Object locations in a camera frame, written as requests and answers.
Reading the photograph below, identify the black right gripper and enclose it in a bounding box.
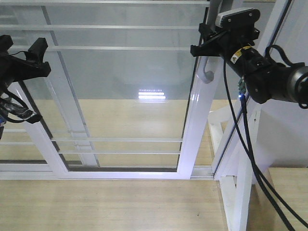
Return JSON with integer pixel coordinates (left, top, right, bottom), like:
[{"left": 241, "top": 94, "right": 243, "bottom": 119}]
[{"left": 190, "top": 23, "right": 277, "bottom": 104}]

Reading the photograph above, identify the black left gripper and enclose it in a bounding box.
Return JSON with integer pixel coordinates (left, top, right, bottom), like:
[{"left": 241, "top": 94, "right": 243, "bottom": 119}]
[{"left": 0, "top": 35, "right": 51, "bottom": 88}]

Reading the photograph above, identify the silver door handle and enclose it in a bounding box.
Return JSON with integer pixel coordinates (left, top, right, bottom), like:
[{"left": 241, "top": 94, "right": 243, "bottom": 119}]
[{"left": 200, "top": 0, "right": 222, "bottom": 84}]

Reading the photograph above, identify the white sliding glass door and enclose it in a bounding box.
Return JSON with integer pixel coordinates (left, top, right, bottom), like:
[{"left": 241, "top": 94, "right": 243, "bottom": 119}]
[{"left": 0, "top": 0, "right": 219, "bottom": 180}]

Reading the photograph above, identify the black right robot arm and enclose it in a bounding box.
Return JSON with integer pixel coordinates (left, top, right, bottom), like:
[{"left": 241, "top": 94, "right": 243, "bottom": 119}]
[{"left": 191, "top": 23, "right": 308, "bottom": 107}]

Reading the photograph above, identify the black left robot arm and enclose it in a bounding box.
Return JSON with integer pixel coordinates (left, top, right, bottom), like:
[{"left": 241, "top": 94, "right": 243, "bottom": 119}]
[{"left": 0, "top": 35, "right": 51, "bottom": 134}]

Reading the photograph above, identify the aluminium door floor track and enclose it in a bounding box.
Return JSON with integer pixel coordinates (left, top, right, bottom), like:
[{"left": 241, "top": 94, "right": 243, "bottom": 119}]
[{"left": 190, "top": 166, "right": 214, "bottom": 180}]

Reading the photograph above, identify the white wooden support brace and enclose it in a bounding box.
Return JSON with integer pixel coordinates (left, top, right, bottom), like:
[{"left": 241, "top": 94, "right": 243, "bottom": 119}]
[{"left": 208, "top": 106, "right": 253, "bottom": 231}]

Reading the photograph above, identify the white fixed glass panel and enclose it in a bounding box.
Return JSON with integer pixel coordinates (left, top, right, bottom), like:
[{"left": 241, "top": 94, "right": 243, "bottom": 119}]
[{"left": 0, "top": 1, "right": 102, "bottom": 179}]

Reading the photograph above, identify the light wooden box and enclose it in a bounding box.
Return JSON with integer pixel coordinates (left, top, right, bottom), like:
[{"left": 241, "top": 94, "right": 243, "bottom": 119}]
[{"left": 257, "top": 167, "right": 308, "bottom": 231}]

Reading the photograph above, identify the light plywood floor platform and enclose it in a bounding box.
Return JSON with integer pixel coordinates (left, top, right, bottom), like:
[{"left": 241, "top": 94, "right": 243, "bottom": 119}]
[{"left": 0, "top": 98, "right": 289, "bottom": 231}]

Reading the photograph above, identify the white door frame post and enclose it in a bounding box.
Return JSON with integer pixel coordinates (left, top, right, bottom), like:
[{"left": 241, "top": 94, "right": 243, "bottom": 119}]
[{"left": 212, "top": 0, "right": 294, "bottom": 180}]

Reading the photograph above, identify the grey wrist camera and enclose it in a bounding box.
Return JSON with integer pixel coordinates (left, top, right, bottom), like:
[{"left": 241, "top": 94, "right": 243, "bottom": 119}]
[{"left": 215, "top": 7, "right": 260, "bottom": 29}]

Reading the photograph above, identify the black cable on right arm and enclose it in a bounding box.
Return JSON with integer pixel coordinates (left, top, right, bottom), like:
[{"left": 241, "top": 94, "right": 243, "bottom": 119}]
[{"left": 223, "top": 44, "right": 308, "bottom": 231}]

